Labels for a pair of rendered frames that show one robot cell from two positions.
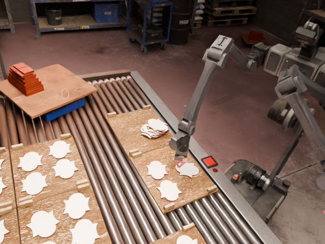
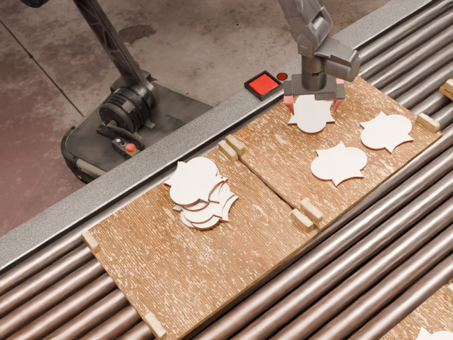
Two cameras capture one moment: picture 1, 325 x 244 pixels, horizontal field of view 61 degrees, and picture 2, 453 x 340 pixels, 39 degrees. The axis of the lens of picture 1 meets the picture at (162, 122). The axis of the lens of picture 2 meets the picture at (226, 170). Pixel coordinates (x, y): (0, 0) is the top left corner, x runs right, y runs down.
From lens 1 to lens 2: 1.62 m
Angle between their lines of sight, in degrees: 61
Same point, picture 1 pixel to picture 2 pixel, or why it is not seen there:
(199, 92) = not seen: outside the picture
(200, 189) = (354, 88)
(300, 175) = (60, 73)
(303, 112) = not seen: outside the picture
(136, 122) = (168, 252)
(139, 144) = (261, 222)
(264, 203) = (182, 108)
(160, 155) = (284, 168)
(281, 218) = not seen: hidden behind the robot
